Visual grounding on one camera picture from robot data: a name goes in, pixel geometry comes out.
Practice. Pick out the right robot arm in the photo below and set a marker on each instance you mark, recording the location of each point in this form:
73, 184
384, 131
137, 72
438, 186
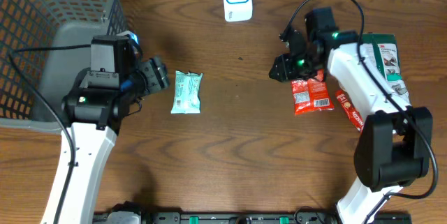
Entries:
394, 147

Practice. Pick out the grey plastic mesh basket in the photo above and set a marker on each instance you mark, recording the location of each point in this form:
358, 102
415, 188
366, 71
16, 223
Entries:
44, 42

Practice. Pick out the orange-red snack bag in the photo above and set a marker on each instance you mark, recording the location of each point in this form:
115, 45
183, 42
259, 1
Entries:
311, 95

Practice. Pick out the light teal snack packet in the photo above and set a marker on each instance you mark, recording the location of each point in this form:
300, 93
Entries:
186, 98

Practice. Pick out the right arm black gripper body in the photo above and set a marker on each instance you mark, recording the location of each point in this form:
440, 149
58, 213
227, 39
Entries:
300, 66

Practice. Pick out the green white 3M package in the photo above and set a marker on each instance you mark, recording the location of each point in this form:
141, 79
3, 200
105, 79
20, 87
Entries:
383, 53

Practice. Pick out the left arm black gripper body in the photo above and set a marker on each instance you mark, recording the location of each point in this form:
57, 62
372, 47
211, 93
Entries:
156, 78

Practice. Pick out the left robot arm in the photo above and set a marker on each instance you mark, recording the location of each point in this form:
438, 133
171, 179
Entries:
94, 108

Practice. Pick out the red stick packet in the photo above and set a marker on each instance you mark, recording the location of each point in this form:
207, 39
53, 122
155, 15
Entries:
351, 112

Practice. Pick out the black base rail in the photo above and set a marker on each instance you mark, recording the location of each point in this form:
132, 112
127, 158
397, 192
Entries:
304, 217

